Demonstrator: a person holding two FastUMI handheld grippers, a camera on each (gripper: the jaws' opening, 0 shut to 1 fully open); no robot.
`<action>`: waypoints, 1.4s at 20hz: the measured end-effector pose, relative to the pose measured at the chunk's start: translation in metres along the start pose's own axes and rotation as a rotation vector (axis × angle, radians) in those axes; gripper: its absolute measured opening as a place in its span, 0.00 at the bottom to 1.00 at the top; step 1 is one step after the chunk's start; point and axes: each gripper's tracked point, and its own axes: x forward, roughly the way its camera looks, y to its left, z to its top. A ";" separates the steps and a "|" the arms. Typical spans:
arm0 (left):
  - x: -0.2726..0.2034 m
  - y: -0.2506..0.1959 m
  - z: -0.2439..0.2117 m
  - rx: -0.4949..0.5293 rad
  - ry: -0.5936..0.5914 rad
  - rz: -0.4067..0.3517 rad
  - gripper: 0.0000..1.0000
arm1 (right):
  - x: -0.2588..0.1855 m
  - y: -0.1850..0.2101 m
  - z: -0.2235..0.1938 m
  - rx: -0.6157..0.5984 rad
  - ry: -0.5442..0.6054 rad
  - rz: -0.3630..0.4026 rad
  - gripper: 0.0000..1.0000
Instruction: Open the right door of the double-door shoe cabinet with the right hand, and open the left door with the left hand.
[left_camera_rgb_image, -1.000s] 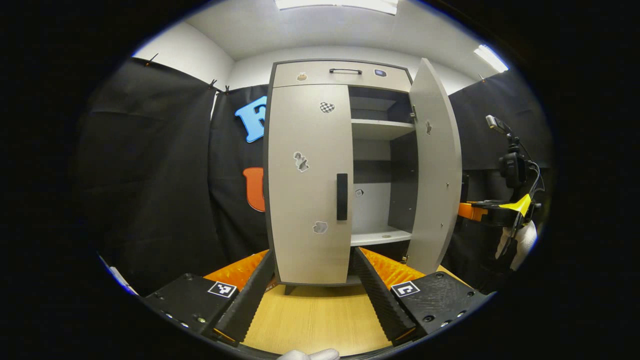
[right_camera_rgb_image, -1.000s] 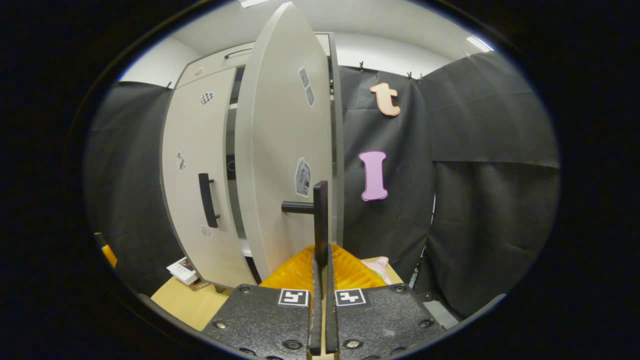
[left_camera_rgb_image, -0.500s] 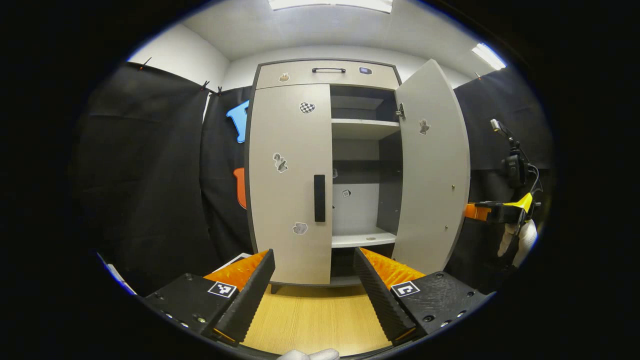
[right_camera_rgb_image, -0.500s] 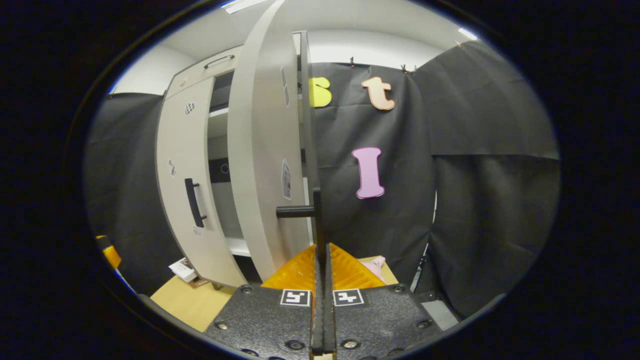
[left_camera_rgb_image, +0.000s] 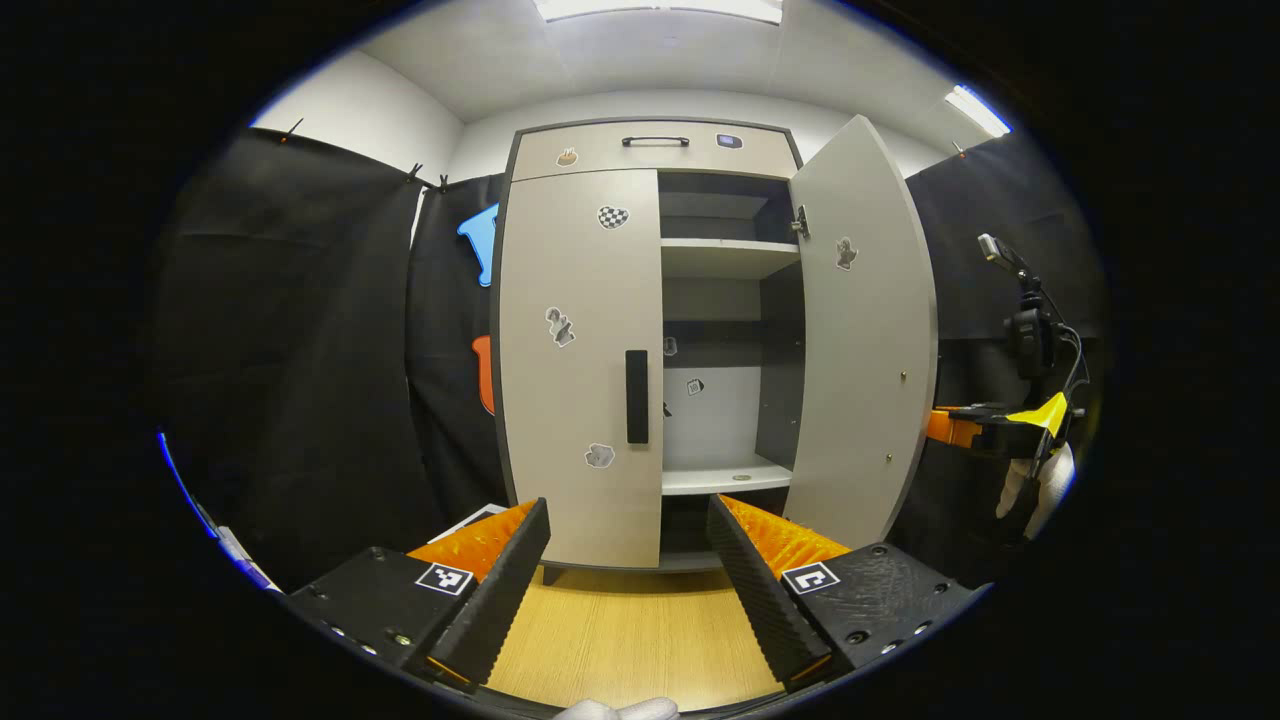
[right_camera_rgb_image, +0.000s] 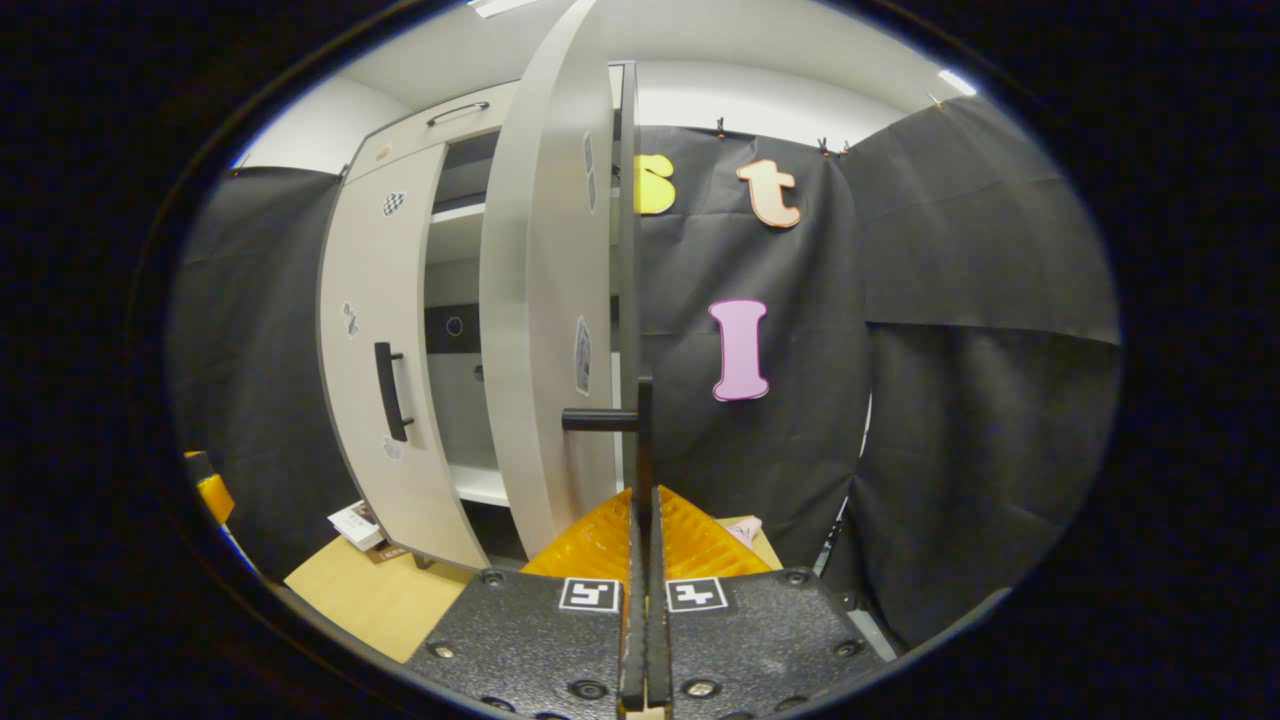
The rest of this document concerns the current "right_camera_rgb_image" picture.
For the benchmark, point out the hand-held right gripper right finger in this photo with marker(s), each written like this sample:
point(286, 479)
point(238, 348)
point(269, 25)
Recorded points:
point(660, 650)

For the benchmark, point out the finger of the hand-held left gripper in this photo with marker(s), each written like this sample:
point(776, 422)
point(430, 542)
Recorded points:
point(215, 498)

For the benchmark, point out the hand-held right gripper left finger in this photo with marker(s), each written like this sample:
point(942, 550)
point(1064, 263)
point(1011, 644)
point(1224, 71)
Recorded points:
point(633, 650)

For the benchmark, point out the grey shoe cabinet door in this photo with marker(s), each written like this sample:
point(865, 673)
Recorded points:
point(540, 300)
point(400, 300)

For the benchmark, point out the grey double-door shoe cabinet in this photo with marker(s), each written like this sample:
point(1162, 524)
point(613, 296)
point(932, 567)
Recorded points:
point(629, 250)

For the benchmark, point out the white cabinet shelf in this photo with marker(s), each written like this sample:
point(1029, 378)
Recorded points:
point(458, 213)
point(482, 485)

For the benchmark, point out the grey cabinet drawer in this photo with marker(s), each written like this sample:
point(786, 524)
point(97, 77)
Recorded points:
point(420, 140)

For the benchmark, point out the black backdrop cloth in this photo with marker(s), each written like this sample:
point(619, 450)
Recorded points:
point(980, 250)

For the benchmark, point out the long ceiling light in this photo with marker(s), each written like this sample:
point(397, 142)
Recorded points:
point(500, 6)

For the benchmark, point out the small ceiling light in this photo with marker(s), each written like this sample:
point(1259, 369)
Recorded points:
point(957, 82)

